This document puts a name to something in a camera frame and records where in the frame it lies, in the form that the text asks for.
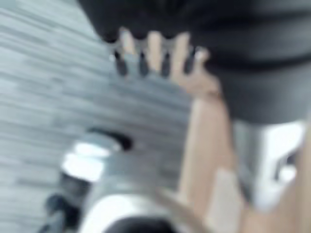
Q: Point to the beige wooden furniture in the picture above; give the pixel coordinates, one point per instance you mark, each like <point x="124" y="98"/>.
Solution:
<point x="206" y="145"/>

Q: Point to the silver robot leg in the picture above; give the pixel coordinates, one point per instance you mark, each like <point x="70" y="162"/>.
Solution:
<point x="126" y="174"/>

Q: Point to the white furniture piece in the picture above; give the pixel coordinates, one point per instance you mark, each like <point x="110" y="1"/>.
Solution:
<point x="274" y="150"/>

